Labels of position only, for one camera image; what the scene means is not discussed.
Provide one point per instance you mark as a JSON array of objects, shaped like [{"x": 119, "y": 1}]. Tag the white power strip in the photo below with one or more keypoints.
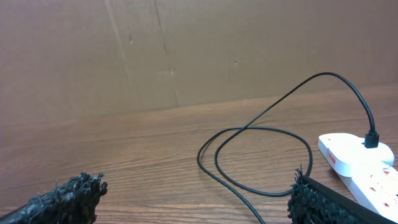
[{"x": 375, "y": 188}]

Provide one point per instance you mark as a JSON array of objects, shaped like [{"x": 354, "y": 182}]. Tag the white charger plug adapter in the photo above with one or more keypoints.
[{"x": 347, "y": 153}]

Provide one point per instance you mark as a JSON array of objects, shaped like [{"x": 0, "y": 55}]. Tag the brown cardboard backdrop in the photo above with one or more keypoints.
[{"x": 78, "y": 59}]

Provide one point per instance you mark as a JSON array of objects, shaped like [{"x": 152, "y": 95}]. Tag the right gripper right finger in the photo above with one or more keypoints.
[{"x": 313, "y": 203}]

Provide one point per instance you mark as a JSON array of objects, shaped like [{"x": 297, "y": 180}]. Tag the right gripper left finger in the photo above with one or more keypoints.
[{"x": 74, "y": 202}]

